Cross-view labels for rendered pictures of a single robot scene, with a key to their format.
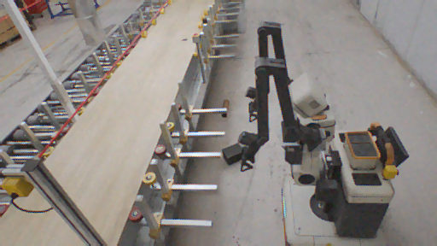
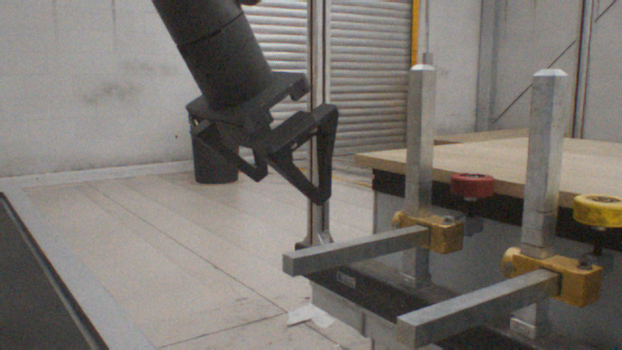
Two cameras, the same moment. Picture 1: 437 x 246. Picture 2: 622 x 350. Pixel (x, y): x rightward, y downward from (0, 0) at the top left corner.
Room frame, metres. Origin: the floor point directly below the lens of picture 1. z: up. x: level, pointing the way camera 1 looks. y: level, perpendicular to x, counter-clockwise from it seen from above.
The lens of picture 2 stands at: (1.40, -0.43, 1.09)
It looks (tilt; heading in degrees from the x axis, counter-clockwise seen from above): 11 degrees down; 133
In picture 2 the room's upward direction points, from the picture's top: straight up
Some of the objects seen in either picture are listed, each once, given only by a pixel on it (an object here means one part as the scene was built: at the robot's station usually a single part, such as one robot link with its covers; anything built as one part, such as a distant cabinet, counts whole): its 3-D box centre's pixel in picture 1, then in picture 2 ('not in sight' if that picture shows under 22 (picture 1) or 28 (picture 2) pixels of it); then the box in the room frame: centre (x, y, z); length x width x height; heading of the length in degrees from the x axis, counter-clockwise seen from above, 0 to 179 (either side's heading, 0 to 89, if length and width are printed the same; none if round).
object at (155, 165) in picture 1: (165, 187); (538, 231); (1.10, 0.39, 0.86); 0.04 x 0.04 x 0.48; 78
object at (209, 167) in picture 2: not in sight; (215, 146); (-3.33, 3.17, 0.36); 0.59 x 0.58 x 0.73; 168
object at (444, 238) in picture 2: (156, 225); (426, 229); (0.88, 0.44, 0.81); 0.14 x 0.06 x 0.05; 168
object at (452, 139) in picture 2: not in sight; (499, 140); (-1.88, 6.94, 0.23); 2.41 x 0.77 x 0.17; 79
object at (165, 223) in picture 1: (173, 223); (394, 242); (0.88, 0.34, 0.81); 0.43 x 0.03 x 0.04; 78
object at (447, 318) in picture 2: (183, 188); (520, 293); (1.12, 0.29, 0.80); 0.43 x 0.03 x 0.04; 78
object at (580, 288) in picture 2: (167, 190); (548, 273); (1.13, 0.39, 0.80); 0.14 x 0.06 x 0.05; 168
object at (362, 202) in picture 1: (348, 179); not in sight; (1.13, -0.81, 0.59); 0.55 x 0.34 x 0.83; 168
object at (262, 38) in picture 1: (264, 61); not in sight; (1.46, -0.32, 1.40); 0.11 x 0.06 x 0.43; 167
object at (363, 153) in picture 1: (359, 149); not in sight; (1.13, -0.83, 0.87); 0.23 x 0.15 x 0.11; 168
